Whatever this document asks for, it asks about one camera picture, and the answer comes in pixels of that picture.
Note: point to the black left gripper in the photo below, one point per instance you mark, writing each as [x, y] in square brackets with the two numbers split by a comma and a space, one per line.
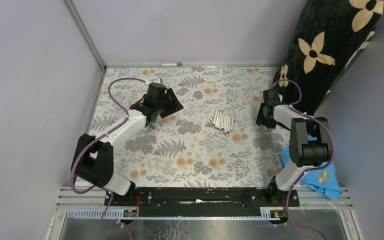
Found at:
[174, 105]

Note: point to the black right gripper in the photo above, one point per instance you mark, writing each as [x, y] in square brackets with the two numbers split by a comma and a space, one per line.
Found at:
[260, 120]

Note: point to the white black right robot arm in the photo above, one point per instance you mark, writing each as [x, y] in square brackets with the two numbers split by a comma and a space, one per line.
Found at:
[311, 144]

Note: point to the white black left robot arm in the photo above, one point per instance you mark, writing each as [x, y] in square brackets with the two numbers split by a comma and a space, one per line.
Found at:
[93, 160]

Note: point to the white marker on ledge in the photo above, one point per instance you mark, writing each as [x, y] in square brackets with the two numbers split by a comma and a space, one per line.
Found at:
[177, 64]

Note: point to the blue patterned cloth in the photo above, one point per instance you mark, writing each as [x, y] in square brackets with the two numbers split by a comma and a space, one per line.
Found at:
[323, 181]

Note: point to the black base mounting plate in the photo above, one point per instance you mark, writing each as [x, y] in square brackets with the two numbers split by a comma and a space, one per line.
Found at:
[205, 206]

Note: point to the black floral cushion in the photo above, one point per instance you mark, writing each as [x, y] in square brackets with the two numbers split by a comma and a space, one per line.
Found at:
[329, 35]

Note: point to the grey slotted cable duct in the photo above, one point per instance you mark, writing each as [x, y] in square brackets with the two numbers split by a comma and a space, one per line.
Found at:
[167, 214]

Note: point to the aluminium frame rails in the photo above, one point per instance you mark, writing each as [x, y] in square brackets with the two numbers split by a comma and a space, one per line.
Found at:
[300, 197]

